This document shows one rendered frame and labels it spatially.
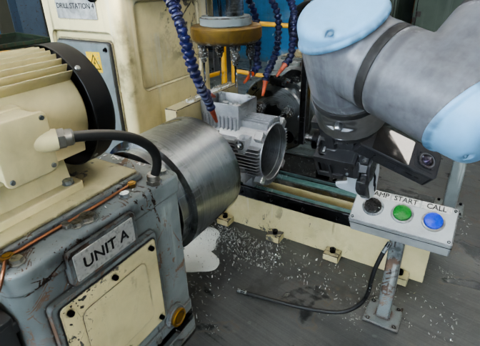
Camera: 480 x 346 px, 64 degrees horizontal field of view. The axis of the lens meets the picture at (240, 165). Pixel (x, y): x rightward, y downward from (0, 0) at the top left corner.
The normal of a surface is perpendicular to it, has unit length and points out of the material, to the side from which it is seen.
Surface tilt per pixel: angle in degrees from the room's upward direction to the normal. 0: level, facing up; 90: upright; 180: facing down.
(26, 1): 90
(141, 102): 90
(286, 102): 90
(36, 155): 90
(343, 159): 33
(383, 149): 42
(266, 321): 0
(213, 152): 51
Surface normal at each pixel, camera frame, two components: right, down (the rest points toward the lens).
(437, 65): -0.46, -0.37
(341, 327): -0.02, -0.90
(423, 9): -0.65, 0.35
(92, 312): 0.86, 0.21
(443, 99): -0.73, 0.07
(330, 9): -0.36, -0.58
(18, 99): 0.69, -0.35
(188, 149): 0.48, -0.61
